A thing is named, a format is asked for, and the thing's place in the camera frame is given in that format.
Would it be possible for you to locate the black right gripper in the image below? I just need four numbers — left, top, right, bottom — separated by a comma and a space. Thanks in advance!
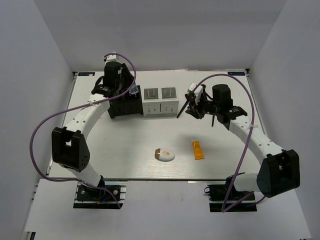
185, 93, 220, 120

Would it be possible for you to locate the orange sunscreen tube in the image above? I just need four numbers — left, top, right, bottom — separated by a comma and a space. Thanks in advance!
192, 141, 205, 160

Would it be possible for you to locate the white egg-shaped sunscreen bottle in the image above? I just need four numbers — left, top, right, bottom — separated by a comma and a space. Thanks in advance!
154, 148, 176, 162

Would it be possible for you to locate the clear plastic bottle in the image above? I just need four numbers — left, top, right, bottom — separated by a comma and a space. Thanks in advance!
129, 85, 139, 95

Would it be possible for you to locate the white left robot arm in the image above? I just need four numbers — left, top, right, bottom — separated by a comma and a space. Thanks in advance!
51, 60, 134, 200

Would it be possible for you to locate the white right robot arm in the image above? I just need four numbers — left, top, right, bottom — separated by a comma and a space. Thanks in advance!
185, 83, 301, 200

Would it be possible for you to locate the black fan makeup brush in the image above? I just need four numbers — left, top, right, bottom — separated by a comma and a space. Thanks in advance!
176, 99, 189, 119

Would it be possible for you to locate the black small makeup brush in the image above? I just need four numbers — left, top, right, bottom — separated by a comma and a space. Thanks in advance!
211, 115, 215, 127

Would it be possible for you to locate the white slotted organizer box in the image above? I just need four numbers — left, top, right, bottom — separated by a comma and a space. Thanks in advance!
142, 87, 179, 116

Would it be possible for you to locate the black slotted organizer box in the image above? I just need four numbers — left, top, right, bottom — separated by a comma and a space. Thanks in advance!
107, 85, 144, 119

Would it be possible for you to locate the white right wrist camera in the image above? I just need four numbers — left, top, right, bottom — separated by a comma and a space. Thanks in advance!
187, 82, 203, 105

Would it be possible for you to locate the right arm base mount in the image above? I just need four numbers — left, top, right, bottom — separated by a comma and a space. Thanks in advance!
204, 182, 257, 213

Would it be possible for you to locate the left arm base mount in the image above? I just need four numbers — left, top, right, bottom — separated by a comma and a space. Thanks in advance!
73, 181, 127, 210

